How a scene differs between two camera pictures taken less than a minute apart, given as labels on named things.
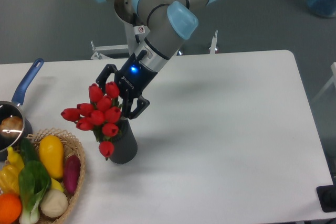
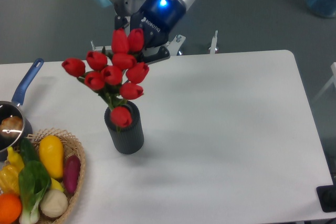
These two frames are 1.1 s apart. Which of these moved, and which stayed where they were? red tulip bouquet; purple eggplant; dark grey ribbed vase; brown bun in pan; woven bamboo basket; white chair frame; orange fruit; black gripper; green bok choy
Moved: dark grey ribbed vase; black gripper; red tulip bouquet
Stayed: woven bamboo basket; orange fruit; green bok choy; white chair frame; purple eggplant; brown bun in pan
